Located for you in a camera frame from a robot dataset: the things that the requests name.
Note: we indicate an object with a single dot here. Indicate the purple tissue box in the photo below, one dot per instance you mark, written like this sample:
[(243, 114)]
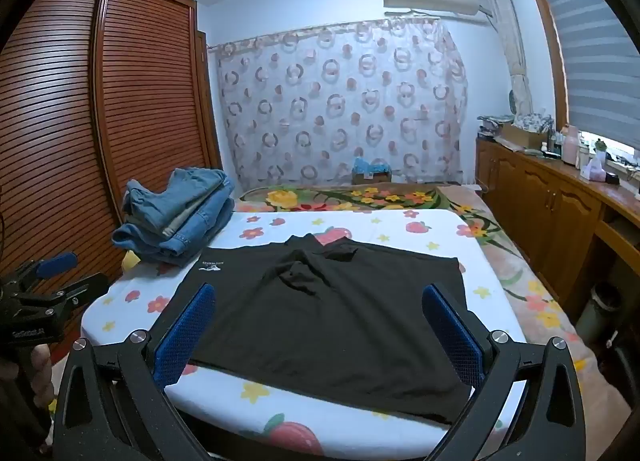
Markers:
[(592, 172)]

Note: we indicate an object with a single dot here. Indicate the grey striped window blind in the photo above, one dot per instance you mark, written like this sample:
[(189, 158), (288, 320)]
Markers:
[(595, 66)]

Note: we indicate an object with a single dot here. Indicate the pink bottle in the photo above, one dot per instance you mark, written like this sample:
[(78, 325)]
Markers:
[(570, 146)]

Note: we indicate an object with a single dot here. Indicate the grey round fan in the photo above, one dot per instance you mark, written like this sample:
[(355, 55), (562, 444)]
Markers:
[(514, 101)]

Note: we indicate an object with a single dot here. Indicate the black pants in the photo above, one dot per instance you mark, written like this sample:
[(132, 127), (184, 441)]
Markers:
[(325, 331)]

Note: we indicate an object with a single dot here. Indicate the circle patterned curtain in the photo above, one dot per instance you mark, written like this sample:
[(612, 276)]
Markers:
[(340, 106)]

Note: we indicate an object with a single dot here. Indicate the open cardboard box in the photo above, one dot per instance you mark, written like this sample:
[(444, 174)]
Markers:
[(520, 136)]

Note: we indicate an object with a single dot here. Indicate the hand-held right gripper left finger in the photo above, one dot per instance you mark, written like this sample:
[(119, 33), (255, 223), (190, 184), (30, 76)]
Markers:
[(185, 336)]

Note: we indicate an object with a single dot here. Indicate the grey trash bin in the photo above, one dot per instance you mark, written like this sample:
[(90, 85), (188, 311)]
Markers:
[(597, 311)]

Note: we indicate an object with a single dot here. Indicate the tied beige curtain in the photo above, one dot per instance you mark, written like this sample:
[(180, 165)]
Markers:
[(505, 31)]

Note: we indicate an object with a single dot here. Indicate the wooden cabinet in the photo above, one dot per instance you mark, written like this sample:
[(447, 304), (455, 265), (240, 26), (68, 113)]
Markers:
[(540, 201)]

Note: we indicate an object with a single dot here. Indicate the small potted plant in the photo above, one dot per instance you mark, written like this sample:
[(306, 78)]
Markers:
[(600, 146)]

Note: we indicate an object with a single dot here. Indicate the strawberry print white sheet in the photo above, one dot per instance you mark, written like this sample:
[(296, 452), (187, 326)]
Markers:
[(490, 311)]

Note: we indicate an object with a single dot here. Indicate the wooden louvred wardrobe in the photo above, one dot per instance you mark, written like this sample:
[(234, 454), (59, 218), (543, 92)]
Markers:
[(140, 91)]

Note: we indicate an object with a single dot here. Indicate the person's left hand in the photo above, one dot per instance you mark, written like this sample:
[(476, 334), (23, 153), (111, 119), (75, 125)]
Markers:
[(40, 371)]

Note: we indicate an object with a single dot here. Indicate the folded light blue jeans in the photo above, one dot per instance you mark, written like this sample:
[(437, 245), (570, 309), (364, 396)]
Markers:
[(175, 186)]

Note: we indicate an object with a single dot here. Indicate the floral blanket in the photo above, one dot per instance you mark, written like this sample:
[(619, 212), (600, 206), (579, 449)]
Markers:
[(530, 281)]

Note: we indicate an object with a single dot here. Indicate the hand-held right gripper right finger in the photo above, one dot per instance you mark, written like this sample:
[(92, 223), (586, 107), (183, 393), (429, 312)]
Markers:
[(452, 336)]

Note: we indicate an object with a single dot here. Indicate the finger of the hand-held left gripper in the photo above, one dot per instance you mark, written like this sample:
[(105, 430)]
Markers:
[(57, 263), (85, 287)]

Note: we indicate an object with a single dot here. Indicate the folded blue denim jeans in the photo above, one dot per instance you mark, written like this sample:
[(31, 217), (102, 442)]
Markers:
[(200, 231)]

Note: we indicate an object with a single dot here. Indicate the pile of papers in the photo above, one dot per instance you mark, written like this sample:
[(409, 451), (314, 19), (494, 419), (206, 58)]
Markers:
[(492, 123)]

